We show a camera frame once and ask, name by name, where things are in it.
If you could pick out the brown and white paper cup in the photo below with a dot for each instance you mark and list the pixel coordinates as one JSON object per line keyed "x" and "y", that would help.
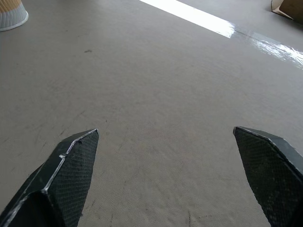
{"x": 10, "y": 16}

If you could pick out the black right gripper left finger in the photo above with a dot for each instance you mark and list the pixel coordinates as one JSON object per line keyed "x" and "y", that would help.
{"x": 61, "y": 182}

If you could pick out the brown cardboard box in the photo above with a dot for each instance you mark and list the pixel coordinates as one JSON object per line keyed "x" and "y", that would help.
{"x": 287, "y": 9}

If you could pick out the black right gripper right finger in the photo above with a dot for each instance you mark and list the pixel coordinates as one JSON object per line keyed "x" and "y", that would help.
{"x": 274, "y": 175}

